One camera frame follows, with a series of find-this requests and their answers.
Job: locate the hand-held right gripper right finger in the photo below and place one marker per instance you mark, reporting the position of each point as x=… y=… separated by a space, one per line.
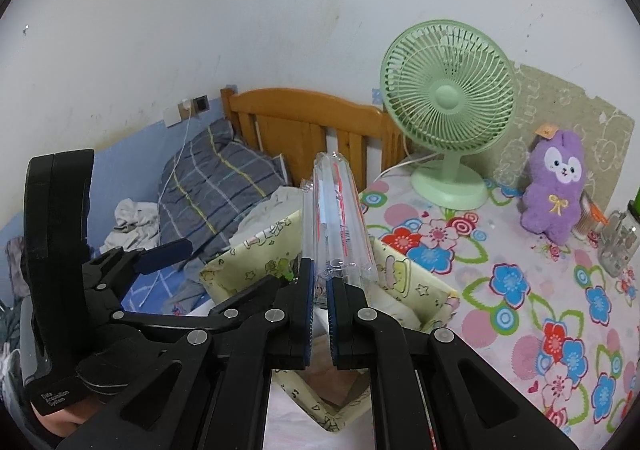
x=334 y=325

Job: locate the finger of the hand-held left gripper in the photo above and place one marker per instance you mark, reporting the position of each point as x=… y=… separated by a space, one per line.
x=165 y=254
x=235 y=312

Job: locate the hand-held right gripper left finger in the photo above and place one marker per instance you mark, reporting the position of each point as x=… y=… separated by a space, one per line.
x=307 y=310

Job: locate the yellow printed fabric storage box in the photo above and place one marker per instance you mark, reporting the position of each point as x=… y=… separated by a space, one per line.
x=250 y=270

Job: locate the clear plastic package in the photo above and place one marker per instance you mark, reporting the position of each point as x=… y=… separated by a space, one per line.
x=335 y=210

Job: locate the white crumpled cloth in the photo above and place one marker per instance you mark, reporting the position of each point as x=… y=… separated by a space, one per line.
x=130 y=220

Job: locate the grey plaid pillow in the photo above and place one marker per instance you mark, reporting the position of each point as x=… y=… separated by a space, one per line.
x=215 y=180

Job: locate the cream cloth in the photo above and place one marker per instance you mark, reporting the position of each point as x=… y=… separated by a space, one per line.
x=270 y=210

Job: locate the wooden bed headboard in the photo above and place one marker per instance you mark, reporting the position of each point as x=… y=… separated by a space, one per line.
x=300 y=105

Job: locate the purple plush toy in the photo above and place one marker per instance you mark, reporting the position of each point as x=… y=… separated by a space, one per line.
x=552 y=200

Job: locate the green desk fan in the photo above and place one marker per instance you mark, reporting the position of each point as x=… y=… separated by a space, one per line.
x=445 y=95

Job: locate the orange lid toothpick jar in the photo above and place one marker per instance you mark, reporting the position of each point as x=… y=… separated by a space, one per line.
x=590 y=225

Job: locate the glass mug jar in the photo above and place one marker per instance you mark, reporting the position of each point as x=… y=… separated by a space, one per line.
x=617 y=250

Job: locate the green printed foam mat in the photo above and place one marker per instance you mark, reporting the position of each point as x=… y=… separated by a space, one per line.
x=550 y=95

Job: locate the green plastic cup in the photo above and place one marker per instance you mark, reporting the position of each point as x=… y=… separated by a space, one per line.
x=636 y=205

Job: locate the wall outlet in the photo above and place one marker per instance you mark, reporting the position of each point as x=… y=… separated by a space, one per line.
x=200 y=104

